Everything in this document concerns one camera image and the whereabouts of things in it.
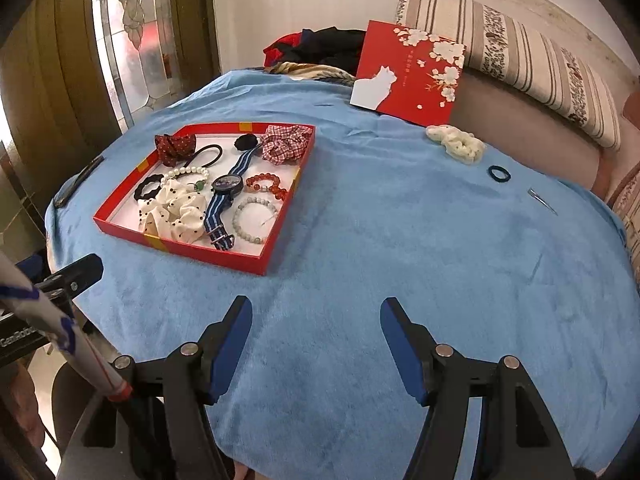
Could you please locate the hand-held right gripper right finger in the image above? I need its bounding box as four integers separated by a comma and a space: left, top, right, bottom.
380, 297, 581, 480

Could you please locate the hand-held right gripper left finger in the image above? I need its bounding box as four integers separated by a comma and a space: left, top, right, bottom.
60, 295, 253, 480

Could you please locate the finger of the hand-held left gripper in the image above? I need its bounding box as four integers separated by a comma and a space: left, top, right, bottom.
17, 254, 104, 301

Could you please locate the red shallow tray box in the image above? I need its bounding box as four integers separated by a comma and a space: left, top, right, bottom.
93, 121, 317, 277

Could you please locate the black wavy hair tie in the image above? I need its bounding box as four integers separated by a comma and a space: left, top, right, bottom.
133, 174, 163, 203

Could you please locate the white black-dotted scrunchie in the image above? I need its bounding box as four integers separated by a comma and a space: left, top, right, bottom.
137, 183, 208, 246

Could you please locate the pale bead bracelet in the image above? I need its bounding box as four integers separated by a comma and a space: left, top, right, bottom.
232, 196, 278, 245

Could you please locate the pearl bracelet with green bead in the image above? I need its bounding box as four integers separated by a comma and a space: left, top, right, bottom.
159, 166, 210, 193

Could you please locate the amber bead bracelet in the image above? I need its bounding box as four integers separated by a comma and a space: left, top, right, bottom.
245, 172, 289, 202

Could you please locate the blue striped strap watch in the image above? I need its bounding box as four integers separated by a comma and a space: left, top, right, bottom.
202, 147, 263, 251

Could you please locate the large black hair tie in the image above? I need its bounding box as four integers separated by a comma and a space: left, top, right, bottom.
182, 144, 223, 170

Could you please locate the white blue printed cloth tube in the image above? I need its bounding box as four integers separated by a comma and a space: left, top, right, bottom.
0, 249, 133, 403

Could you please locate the blue fleece blanket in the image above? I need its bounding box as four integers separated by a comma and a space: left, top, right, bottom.
44, 70, 640, 480

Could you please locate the dark red dotted scrunchie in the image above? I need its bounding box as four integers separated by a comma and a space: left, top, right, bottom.
154, 132, 197, 168

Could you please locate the silver hair clip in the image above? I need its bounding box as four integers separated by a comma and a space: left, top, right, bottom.
527, 187, 559, 217

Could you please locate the dark wooden door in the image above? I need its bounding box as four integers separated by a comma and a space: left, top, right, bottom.
0, 0, 221, 241

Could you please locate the red white checked scrunchie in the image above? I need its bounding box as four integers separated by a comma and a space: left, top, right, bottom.
260, 124, 316, 165

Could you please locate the cream scrunchie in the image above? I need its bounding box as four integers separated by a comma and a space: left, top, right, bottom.
426, 123, 487, 165

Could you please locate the brown sofa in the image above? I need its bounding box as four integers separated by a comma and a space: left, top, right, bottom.
450, 67, 616, 196

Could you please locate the leaded glass door panel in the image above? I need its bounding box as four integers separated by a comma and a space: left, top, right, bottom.
92, 0, 176, 128

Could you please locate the floral patterned cushion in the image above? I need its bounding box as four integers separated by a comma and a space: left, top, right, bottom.
605, 162, 640, 281

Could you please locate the red box lid with cat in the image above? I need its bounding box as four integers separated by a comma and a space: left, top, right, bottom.
350, 20, 467, 128

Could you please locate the beige patterned scarf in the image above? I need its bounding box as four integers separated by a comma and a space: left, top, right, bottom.
270, 61, 357, 83

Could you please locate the red cloth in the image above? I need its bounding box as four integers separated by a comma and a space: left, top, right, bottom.
263, 32, 306, 66

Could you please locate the black garment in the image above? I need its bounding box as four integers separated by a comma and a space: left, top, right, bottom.
300, 27, 368, 73

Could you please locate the striped floral sofa cushion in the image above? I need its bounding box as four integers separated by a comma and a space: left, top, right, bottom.
395, 0, 623, 150

